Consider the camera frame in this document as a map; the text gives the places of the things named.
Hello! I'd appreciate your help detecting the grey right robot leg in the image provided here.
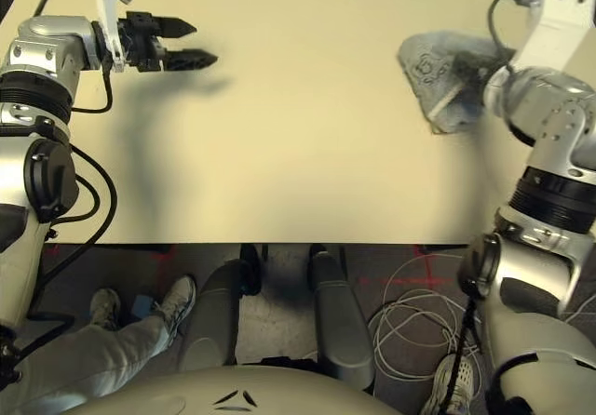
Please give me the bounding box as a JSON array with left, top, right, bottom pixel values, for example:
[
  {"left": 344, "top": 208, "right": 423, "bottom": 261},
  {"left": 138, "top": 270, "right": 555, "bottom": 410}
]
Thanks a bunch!
[{"left": 307, "top": 245, "right": 376, "bottom": 391}]

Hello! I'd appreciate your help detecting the grey robot leg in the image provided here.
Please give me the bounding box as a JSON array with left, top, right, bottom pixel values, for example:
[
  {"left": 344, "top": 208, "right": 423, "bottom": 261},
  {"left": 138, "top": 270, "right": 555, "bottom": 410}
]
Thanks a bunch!
[
  {"left": 307, "top": 245, "right": 376, "bottom": 391},
  {"left": 179, "top": 245, "right": 269, "bottom": 373}
]

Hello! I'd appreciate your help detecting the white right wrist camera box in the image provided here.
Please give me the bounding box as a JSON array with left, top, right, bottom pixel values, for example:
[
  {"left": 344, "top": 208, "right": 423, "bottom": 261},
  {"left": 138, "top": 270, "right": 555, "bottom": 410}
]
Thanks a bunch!
[{"left": 509, "top": 0, "right": 596, "bottom": 74}]

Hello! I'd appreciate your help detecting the white cable coil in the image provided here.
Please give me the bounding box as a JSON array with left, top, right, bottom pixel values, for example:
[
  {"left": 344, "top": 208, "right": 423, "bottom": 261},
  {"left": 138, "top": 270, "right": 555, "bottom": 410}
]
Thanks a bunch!
[{"left": 367, "top": 251, "right": 483, "bottom": 382}]

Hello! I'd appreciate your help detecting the grey trouser leg of bystander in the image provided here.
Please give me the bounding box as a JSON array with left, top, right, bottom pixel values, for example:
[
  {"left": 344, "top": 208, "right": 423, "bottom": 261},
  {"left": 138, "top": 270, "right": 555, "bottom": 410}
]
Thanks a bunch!
[{"left": 0, "top": 315, "right": 171, "bottom": 415}]

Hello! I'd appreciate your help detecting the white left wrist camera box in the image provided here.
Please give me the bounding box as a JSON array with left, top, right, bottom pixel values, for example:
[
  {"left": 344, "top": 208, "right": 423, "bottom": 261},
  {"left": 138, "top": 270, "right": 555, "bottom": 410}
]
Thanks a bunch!
[{"left": 91, "top": 0, "right": 149, "bottom": 73}]

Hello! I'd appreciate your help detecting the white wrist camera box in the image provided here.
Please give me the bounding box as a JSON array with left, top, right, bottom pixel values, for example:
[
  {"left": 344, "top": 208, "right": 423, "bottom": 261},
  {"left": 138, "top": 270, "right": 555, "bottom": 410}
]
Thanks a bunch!
[
  {"left": 91, "top": 0, "right": 149, "bottom": 73},
  {"left": 509, "top": 0, "right": 596, "bottom": 74}
]

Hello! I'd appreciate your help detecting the grey left robot leg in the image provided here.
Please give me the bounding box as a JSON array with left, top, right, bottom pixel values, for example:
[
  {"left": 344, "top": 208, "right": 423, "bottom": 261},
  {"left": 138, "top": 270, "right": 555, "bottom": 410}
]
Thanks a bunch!
[{"left": 179, "top": 245, "right": 269, "bottom": 373}]

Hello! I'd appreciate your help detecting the grey robot torso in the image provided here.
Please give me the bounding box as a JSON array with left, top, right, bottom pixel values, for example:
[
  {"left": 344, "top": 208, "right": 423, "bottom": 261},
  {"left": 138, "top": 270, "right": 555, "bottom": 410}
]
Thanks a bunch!
[{"left": 35, "top": 363, "right": 415, "bottom": 415}]

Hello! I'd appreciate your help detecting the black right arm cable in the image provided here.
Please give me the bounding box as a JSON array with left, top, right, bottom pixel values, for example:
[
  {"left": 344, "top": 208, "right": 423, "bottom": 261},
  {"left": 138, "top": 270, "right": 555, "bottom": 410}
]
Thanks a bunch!
[{"left": 444, "top": 0, "right": 536, "bottom": 415}]

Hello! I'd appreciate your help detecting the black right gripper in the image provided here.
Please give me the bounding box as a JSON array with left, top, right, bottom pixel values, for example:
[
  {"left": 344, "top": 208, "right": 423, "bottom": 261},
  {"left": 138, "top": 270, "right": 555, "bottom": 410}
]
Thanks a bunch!
[{"left": 452, "top": 52, "right": 491, "bottom": 98}]

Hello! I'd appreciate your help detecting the olive grey sneaker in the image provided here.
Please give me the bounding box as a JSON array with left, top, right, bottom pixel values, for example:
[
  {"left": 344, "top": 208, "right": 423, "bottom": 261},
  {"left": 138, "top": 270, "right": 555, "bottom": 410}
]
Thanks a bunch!
[{"left": 88, "top": 288, "right": 121, "bottom": 332}]

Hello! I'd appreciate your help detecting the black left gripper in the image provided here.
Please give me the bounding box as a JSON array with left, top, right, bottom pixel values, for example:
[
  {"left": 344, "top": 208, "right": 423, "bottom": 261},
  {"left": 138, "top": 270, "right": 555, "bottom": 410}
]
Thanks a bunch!
[{"left": 117, "top": 11, "right": 220, "bottom": 74}]

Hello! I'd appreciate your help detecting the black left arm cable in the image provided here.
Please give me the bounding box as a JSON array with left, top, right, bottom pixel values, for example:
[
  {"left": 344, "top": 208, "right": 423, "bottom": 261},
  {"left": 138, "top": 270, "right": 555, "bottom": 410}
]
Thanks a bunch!
[{"left": 25, "top": 0, "right": 118, "bottom": 328}]

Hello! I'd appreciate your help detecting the white grey sneaker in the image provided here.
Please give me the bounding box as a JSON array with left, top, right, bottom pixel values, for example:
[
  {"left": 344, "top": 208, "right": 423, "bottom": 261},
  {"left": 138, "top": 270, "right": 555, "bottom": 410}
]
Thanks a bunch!
[{"left": 152, "top": 274, "right": 197, "bottom": 344}]

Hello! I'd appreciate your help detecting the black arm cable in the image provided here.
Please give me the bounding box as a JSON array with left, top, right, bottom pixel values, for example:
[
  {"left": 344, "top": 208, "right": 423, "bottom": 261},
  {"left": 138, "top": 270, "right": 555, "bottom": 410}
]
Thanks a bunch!
[
  {"left": 25, "top": 0, "right": 118, "bottom": 328},
  {"left": 444, "top": 0, "right": 536, "bottom": 415}
]

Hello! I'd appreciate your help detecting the grey terry rag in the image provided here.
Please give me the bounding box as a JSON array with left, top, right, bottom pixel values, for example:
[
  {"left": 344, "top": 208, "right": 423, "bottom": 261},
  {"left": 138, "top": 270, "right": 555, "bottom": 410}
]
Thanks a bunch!
[{"left": 397, "top": 28, "right": 518, "bottom": 135}]

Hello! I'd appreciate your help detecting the white mesh sneaker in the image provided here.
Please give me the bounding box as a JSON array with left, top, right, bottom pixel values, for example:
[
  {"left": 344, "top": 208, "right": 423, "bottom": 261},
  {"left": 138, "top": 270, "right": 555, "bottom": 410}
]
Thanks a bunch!
[{"left": 421, "top": 353, "right": 477, "bottom": 415}]

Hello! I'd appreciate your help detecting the small blue floor object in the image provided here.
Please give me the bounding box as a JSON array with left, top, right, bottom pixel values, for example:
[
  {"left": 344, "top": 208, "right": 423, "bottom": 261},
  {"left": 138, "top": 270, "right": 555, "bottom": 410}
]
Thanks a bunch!
[{"left": 131, "top": 295, "right": 156, "bottom": 318}]

